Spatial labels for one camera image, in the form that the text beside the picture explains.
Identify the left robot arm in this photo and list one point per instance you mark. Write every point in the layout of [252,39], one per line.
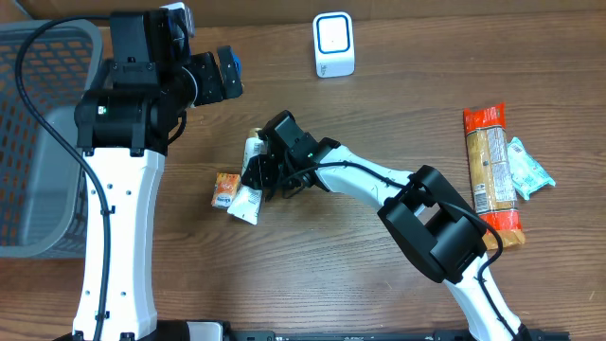
[134,108]

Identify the grey plastic shopping basket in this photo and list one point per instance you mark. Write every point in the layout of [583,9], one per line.
[43,189]

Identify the white tube with gold cap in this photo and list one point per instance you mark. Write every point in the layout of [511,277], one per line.
[247,202]

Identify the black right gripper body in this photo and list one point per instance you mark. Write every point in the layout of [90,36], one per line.
[271,172]

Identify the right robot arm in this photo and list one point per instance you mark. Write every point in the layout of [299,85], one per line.
[433,226]

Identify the white barcode scanner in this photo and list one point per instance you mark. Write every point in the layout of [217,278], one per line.
[333,43]

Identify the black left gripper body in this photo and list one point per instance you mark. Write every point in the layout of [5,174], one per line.
[206,89]

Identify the small orange packet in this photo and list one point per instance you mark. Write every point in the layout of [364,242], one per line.
[225,191]

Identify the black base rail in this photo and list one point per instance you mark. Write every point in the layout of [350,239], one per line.
[379,336]

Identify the teal snack packet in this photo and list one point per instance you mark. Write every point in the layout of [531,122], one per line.
[528,176]

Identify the long orange snack package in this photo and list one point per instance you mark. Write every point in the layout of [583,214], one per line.
[493,193]

